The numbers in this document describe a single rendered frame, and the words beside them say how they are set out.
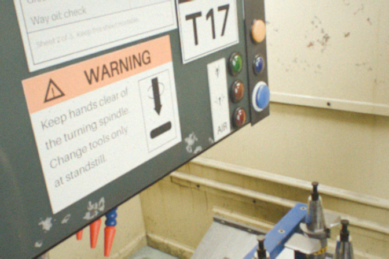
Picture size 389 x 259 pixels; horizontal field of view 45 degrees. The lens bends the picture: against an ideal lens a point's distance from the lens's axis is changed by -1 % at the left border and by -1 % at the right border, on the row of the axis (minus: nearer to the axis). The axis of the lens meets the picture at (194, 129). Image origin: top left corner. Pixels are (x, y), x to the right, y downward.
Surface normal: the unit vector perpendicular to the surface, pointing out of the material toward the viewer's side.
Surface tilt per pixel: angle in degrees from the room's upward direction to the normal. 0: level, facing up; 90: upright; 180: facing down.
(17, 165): 90
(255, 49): 90
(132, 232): 90
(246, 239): 25
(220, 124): 90
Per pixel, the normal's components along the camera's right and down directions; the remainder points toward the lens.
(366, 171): -0.61, 0.34
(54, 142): 0.79, 0.15
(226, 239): -0.34, -0.71
